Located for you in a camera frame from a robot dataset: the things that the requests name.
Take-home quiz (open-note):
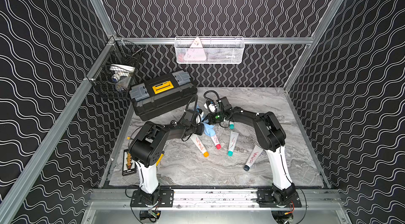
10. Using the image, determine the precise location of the white tube teal cap lower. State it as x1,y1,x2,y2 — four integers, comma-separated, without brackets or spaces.
228,131,239,156

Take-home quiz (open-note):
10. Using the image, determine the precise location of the white tube orange cap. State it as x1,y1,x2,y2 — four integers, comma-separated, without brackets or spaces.
190,134,209,157

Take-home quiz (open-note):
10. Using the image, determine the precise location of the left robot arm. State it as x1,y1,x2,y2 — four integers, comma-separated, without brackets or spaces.
128,109,204,194

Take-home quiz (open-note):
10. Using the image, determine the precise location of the black wire basket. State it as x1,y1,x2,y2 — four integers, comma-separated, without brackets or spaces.
90,40,146,99

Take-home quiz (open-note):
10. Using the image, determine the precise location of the blue microfiber cloth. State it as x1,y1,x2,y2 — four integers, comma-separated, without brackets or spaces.
197,105,216,137

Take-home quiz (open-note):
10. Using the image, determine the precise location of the black toolbox yellow latch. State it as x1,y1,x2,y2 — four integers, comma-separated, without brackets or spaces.
129,71,197,121

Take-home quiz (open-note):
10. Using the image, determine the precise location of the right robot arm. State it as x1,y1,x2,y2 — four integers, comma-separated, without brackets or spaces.
204,97,295,192

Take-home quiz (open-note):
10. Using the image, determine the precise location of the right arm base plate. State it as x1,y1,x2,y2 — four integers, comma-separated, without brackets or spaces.
256,187,302,208

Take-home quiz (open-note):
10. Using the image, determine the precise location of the white tube dark blue cap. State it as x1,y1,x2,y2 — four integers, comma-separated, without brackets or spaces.
244,145,263,171

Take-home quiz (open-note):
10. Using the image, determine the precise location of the pink triangle item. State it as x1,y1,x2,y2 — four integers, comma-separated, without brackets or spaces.
184,37,207,62

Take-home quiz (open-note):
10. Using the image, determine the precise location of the yellow marker pen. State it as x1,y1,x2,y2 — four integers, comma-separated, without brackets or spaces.
156,153,164,166

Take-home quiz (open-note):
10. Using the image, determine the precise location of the clear wall basket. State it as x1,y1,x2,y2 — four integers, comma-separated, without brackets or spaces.
174,36,245,65

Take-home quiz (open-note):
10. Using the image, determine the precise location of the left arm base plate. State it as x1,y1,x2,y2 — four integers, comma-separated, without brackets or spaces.
130,188,174,208

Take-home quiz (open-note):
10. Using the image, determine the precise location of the white tube pink cap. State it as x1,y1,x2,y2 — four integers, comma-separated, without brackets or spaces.
211,134,221,150

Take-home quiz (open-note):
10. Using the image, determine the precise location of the black battery pack card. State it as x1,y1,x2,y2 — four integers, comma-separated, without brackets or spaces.
122,149,137,176

